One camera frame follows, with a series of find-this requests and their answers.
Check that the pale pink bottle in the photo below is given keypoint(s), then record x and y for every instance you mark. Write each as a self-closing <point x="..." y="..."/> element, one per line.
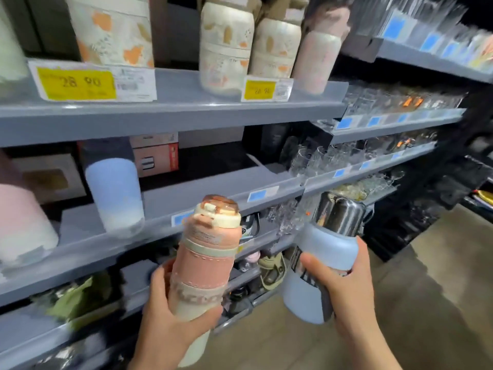
<point x="316" y="61"/>

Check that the beige and green bottle lid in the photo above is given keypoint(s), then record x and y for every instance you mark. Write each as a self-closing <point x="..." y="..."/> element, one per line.
<point x="271" y="270"/>

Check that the blue and white gradient bottle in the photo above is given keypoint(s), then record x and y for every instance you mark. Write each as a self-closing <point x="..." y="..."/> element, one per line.
<point x="115" y="192"/>

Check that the row of clear glass mugs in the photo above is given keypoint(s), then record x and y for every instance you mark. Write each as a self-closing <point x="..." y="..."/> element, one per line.
<point x="358" y="188"/>

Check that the blue bottle with steel lid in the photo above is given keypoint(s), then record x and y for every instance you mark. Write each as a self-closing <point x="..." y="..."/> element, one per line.
<point x="327" y="246"/>

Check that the pink and white gradient bottle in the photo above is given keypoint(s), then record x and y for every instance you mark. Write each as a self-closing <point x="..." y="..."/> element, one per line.
<point x="23" y="223"/>

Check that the row of glasses with orange tags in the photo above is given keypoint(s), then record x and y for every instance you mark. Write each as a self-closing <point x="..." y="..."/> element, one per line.
<point x="400" y="100"/>

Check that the small yellow price label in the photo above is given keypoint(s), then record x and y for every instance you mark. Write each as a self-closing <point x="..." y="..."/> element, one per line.
<point x="262" y="89"/>

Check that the person's right hand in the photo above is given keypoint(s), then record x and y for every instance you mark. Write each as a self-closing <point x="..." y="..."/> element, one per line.
<point x="348" y="300"/>

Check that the white cartoon print cup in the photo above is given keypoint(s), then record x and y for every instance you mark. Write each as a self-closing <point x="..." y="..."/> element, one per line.
<point x="250" y="227"/>

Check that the person's right thumb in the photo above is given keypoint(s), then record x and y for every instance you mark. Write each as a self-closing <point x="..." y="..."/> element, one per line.
<point x="317" y="270"/>

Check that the red cardboard box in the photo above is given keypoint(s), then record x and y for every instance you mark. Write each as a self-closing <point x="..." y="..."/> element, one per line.
<point x="158" y="157"/>

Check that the row of clear drinking glasses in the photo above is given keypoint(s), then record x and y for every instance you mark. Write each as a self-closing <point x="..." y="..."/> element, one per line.
<point x="427" y="30"/>

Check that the pink and cream water bottle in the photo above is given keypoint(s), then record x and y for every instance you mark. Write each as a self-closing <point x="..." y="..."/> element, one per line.
<point x="204" y="262"/>

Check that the person's left thumb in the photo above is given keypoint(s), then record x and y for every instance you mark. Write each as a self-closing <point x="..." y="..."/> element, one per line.
<point x="202" y="322"/>

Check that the person's right forearm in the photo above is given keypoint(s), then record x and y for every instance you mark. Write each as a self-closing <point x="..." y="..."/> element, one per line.
<point x="366" y="350"/>

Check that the grey metal shelf board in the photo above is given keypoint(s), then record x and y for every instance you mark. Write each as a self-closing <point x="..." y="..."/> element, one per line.
<point x="34" y="335"/>
<point x="200" y="196"/>
<point x="185" y="111"/>

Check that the large yellow price label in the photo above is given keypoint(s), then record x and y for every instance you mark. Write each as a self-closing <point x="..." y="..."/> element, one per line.
<point x="77" y="83"/>

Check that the green packaged item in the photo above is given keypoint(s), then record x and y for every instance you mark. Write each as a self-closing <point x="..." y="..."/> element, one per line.
<point x="77" y="300"/>

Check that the brown cardboard box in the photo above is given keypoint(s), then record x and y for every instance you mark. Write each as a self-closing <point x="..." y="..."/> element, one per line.
<point x="50" y="181"/>

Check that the blue shelf label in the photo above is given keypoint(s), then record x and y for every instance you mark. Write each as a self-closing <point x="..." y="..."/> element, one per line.
<point x="259" y="195"/>
<point x="180" y="218"/>

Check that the grey glassware shelf board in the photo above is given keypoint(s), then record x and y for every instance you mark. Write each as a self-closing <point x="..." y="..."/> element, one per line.
<point x="366" y="167"/>
<point x="385" y="129"/>
<point x="423" y="59"/>

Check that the row of clear stemmed glasses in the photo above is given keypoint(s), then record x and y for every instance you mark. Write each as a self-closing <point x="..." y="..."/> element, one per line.
<point x="346" y="154"/>

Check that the person's left hand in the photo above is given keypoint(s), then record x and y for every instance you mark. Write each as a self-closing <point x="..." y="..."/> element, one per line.
<point x="163" y="335"/>

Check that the cream bottle with orange pattern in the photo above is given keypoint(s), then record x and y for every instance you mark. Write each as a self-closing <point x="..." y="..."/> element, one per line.
<point x="274" y="48"/>
<point x="111" y="30"/>
<point x="225" y="46"/>

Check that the white and green bottle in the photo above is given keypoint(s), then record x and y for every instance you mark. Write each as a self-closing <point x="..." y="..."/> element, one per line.
<point x="9" y="50"/>

